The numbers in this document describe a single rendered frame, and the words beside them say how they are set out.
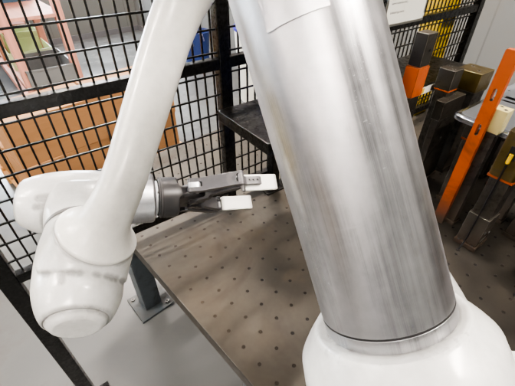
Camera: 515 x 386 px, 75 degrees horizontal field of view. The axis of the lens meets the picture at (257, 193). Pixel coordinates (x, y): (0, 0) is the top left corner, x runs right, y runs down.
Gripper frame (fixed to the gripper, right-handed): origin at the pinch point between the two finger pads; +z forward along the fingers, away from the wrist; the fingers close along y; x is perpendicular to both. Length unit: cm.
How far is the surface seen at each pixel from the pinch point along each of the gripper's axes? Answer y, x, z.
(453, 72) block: -7, -32, 65
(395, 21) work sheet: 3, -59, 61
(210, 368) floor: 88, 47, 6
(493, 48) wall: 53, -111, 216
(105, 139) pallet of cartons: 145, -83, -30
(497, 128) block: -15, -9, 59
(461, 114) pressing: -7, -18, 61
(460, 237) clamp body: 5, 14, 62
